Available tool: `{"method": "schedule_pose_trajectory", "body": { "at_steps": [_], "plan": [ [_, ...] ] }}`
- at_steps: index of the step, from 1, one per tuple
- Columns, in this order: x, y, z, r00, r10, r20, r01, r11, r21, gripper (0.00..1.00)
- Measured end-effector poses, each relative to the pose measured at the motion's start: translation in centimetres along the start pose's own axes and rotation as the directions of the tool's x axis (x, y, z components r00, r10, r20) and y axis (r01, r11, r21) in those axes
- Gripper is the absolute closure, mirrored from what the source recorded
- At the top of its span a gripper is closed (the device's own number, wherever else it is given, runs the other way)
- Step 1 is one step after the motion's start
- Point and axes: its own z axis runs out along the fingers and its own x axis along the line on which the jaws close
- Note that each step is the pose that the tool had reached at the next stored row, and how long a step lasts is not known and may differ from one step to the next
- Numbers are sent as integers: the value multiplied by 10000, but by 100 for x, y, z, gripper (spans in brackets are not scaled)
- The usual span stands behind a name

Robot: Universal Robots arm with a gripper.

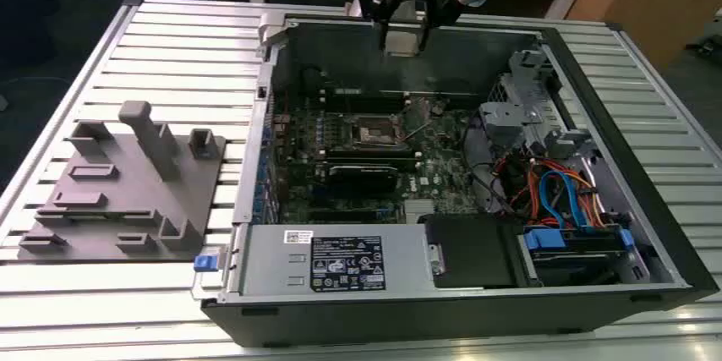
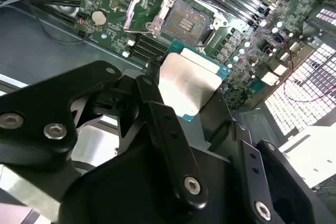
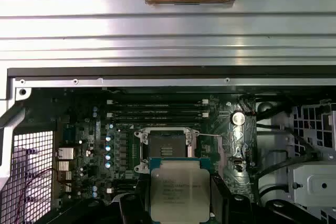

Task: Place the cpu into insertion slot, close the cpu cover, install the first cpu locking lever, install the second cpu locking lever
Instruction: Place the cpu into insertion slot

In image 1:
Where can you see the CPU socket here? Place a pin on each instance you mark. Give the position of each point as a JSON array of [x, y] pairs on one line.
[[375, 132]]

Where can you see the black drive bay cover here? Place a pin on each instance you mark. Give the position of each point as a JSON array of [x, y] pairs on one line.
[[479, 251]]

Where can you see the black RAM slot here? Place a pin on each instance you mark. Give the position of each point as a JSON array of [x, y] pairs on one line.
[[372, 162], [372, 153], [366, 96]]

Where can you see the black PC case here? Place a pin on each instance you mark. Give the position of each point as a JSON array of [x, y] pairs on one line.
[[395, 318]]

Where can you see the black graphics card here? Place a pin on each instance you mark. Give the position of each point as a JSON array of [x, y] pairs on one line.
[[360, 179]]

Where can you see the silver CPU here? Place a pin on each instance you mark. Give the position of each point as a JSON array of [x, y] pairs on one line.
[[403, 45]]

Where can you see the metal drive cage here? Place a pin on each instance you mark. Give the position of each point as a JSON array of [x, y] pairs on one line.
[[525, 94]]

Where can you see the silver power supply unit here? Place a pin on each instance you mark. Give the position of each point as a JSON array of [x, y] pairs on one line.
[[264, 259]]

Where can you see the silver chipset heat sink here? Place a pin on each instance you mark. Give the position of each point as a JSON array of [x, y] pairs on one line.
[[420, 206]]

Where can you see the black expansion slot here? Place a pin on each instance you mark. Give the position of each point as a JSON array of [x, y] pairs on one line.
[[344, 216]]

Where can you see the green motherboard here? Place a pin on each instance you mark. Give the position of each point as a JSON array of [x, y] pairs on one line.
[[451, 158]]

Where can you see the hard disk in blue carrier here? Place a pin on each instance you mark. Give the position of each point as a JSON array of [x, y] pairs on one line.
[[545, 239]]

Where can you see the grey parts rack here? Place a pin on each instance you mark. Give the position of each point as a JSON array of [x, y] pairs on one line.
[[140, 192]]

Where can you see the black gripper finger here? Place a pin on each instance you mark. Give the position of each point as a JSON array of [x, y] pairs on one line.
[[379, 10], [442, 10]]

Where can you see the blue case latch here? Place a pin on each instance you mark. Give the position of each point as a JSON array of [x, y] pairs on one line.
[[204, 264]]

